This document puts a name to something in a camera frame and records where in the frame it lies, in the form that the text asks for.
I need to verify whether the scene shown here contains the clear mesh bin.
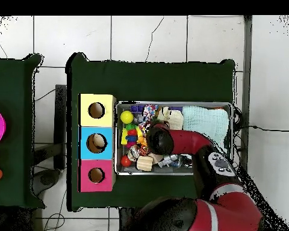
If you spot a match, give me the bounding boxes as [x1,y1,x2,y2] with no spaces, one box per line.
[114,100,234,176]

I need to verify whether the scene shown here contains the striped wooden block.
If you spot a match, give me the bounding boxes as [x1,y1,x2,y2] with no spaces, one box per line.
[136,155,154,172]

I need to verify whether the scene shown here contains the wooden box with three holes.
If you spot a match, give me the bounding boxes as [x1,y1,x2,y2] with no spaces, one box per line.
[78,93,117,193]

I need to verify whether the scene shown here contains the dark green table cloth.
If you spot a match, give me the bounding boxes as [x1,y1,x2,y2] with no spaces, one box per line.
[66,52,237,212]
[0,54,45,209]

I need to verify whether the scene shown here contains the silver metal cup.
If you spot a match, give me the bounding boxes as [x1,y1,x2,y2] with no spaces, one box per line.
[127,144,140,162]

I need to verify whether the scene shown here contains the black power cable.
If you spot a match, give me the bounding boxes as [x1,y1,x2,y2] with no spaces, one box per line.
[233,125,289,132]

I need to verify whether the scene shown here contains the yellow foam block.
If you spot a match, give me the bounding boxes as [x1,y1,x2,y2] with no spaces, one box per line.
[120,128,128,146]

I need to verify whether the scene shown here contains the red ball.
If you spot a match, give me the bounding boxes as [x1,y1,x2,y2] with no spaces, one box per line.
[120,155,132,168]

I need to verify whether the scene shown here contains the rainbow spiky caterpillar toy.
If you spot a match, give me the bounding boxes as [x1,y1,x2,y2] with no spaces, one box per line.
[125,123,138,149]

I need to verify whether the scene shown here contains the cream cloth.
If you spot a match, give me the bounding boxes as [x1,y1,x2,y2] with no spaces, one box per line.
[157,106,184,131]

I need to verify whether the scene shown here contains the polka dot cloth toy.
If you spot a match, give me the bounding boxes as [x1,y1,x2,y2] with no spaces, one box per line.
[143,104,158,119]

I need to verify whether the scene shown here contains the mint green cloth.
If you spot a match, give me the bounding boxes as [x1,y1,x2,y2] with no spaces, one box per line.
[182,105,230,147]

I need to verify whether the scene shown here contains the yellow ball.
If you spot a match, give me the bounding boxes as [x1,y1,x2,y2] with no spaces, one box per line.
[120,110,135,125]

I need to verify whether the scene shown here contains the multicolour rope knot toy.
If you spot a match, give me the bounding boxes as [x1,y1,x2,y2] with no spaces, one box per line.
[138,117,152,131]

